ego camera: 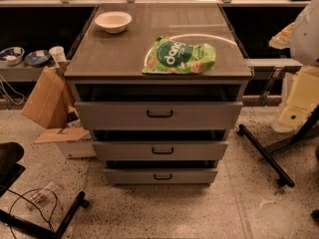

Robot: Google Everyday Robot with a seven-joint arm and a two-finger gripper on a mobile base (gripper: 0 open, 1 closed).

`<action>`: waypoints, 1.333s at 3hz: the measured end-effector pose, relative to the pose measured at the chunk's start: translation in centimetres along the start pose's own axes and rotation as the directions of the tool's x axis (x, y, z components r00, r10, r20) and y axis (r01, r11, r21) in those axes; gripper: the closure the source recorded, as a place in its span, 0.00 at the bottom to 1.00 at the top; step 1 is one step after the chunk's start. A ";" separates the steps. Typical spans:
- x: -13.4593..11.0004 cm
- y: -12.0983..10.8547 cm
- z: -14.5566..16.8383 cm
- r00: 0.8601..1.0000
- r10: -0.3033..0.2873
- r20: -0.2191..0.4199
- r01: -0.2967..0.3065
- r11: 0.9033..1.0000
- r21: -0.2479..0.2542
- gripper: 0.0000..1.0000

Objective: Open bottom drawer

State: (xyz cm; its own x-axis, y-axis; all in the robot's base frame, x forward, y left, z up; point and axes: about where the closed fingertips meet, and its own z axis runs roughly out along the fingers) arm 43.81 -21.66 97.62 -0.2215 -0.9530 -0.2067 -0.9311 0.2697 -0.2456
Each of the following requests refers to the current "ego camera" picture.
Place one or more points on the grey bottom drawer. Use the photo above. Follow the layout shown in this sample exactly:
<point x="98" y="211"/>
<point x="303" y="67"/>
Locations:
<point x="161" y="172"/>

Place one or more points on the grey drawer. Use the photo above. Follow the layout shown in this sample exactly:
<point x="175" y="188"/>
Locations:
<point x="161" y="172"/>
<point x="156" y="145"/>
<point x="158" y="107"/>

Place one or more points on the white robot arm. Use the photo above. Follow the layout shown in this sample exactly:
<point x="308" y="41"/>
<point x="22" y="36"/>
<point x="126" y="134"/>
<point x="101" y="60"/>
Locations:
<point x="302" y="39"/>

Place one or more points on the grey drawer cabinet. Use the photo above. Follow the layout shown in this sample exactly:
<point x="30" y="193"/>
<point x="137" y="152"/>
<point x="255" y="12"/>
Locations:
<point x="106" y="59"/>

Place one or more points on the grey middle drawer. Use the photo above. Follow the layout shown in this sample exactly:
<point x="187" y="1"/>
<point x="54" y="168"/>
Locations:
<point x="156" y="145"/>

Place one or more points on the grey top drawer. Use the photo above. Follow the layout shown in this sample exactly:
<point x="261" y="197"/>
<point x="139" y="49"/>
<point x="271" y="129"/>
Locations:
<point x="158" y="107"/>

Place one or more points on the green snack bag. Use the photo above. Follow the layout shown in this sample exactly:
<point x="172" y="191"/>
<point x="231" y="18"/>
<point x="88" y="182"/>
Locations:
<point x="168" y="56"/>

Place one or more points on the white cardboard box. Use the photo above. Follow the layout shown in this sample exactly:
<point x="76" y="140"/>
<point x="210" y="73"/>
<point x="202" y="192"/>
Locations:
<point x="73" y="140"/>

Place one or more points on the white bowl on cabinet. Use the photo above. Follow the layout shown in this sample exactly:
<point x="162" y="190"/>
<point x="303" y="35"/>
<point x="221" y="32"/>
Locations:
<point x="113" y="22"/>

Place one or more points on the brown cardboard box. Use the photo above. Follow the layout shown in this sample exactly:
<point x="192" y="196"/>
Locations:
<point x="49" y="102"/>

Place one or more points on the white paper cup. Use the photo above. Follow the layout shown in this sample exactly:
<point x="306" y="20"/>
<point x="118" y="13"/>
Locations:
<point x="58" y="54"/>

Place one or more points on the dark blue plate bowl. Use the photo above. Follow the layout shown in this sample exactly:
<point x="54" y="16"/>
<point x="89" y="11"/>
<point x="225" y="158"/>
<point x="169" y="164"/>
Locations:
<point x="38" y="58"/>

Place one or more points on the black stand leg right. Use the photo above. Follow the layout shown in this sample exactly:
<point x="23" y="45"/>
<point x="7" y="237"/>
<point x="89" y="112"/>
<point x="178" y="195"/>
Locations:
<point x="284" y="179"/>

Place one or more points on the black stand leg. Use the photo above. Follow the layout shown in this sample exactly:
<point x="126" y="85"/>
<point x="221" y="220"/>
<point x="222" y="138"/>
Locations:
<point x="36" y="231"/>
<point x="284" y="179"/>

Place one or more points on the clear plastic wrapper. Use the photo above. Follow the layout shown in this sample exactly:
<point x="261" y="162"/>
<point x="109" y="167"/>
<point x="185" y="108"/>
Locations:
<point x="40" y="195"/>

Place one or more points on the black chair seat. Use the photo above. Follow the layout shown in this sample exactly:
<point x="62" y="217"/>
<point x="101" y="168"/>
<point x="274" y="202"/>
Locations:
<point x="10" y="170"/>

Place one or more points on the blue patterned bowl left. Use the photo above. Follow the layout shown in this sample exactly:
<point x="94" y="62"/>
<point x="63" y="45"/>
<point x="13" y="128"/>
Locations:
<point x="12" y="56"/>

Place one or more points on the black stand leg left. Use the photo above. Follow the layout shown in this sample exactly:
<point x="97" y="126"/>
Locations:
<point x="36" y="231"/>

